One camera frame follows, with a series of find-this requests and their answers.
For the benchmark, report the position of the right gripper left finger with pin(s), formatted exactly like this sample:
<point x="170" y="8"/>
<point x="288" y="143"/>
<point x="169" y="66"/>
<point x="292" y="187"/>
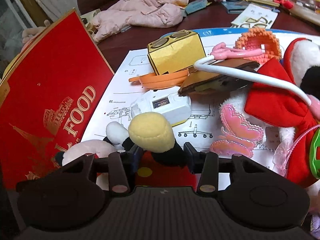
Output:
<point x="121" y="168"/>

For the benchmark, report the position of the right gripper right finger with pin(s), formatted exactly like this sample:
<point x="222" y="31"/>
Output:
<point x="213" y="173"/>

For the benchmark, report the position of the Mickey Mouse plush toy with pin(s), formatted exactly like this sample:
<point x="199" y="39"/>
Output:
<point x="163" y="164"/>

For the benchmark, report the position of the pink heart sticker patch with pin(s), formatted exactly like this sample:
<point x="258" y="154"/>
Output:
<point x="239" y="136"/>

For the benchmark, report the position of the white instruction sheet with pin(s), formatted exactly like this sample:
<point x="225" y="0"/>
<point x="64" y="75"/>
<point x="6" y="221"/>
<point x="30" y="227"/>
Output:
<point x="204" y="125"/>

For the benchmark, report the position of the white toy device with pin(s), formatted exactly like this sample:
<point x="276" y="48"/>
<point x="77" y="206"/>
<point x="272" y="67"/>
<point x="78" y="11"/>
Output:
<point x="167" y="102"/>

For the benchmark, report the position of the brown cardboard model piece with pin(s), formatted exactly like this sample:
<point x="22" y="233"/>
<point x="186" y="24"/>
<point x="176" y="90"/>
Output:
<point x="199" y="81"/>

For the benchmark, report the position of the orange plastic toy pan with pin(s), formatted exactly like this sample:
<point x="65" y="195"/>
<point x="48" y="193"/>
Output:
<point x="153" y="81"/>

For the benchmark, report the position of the large plush in red dress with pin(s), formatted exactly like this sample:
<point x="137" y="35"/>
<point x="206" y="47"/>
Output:
<point x="268" y="106"/>

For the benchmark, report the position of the red food gift box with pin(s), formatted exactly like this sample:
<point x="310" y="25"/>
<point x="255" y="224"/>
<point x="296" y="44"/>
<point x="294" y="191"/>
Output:
<point x="48" y="98"/>

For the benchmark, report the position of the white flexible tube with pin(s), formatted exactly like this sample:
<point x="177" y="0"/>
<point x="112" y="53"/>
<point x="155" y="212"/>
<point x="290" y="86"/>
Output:
<point x="202" y="65"/>

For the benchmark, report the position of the pink plastic toy glasses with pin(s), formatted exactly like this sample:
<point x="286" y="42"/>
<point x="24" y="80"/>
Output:
<point x="222" y="52"/>

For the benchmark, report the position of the yellow cardboard box toy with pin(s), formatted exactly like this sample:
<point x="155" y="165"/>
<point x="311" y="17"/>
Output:
<point x="175" y="52"/>

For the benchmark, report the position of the dark red leather sofa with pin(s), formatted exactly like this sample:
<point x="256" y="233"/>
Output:
<point x="116" y="47"/>

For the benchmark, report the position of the white punch-out craft sheet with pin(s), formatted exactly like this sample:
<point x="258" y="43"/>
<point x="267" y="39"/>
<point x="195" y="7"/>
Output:
<point x="255" y="16"/>

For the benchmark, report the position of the pink monkey plush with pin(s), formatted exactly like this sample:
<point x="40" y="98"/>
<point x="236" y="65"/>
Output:
<point x="29" y="34"/>

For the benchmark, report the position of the blue book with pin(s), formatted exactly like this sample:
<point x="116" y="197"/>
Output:
<point x="235" y="7"/>

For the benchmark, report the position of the small blue card box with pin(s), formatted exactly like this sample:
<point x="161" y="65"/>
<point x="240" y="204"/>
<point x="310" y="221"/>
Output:
<point x="196" y="6"/>

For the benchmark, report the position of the pink puffy jacket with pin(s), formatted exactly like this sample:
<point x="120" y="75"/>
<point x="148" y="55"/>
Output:
<point x="144" y="13"/>

